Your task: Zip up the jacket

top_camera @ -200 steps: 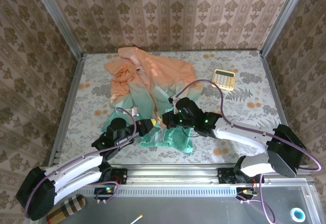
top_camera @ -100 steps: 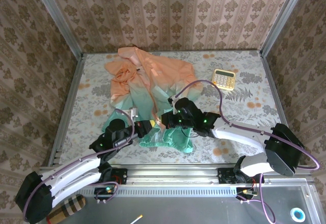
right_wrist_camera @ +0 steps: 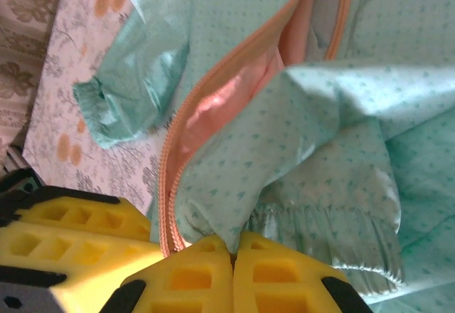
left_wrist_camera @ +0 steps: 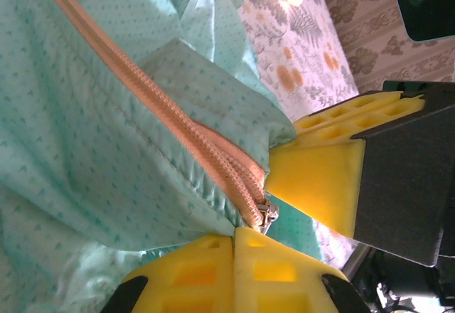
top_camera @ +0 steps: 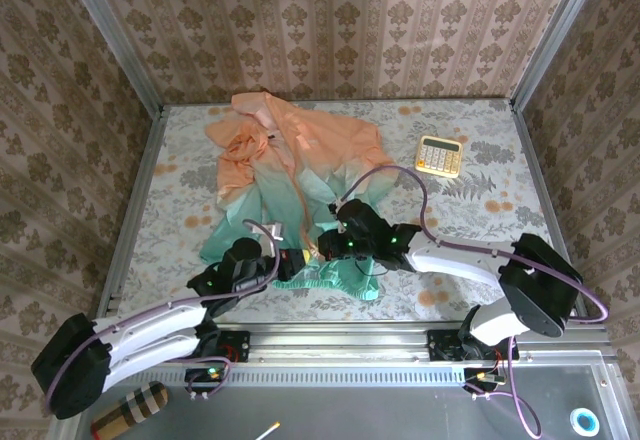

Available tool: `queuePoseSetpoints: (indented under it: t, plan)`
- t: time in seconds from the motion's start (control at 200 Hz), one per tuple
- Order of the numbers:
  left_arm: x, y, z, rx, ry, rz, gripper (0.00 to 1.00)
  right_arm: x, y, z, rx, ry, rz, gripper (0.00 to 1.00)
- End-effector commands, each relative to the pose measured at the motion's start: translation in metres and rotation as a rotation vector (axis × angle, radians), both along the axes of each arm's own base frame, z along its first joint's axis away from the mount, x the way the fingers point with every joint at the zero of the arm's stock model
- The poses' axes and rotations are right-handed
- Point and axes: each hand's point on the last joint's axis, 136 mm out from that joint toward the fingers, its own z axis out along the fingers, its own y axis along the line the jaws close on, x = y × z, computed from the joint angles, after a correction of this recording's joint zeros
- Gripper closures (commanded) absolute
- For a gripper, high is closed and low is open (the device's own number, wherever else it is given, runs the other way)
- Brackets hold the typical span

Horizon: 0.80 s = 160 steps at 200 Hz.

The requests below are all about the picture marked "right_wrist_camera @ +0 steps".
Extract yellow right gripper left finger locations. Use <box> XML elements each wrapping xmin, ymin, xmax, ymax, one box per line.
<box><xmin>101</xmin><ymin>234</ymin><xmax>236</xmax><ymax>313</ymax></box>

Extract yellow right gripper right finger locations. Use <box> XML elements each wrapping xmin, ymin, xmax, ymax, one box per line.
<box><xmin>232</xmin><ymin>230</ymin><xmax>374</xmax><ymax>313</ymax></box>

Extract orange and mint zip jacket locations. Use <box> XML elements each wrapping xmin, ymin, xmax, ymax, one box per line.
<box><xmin>73</xmin><ymin>0</ymin><xmax>455</xmax><ymax>313</ymax></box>

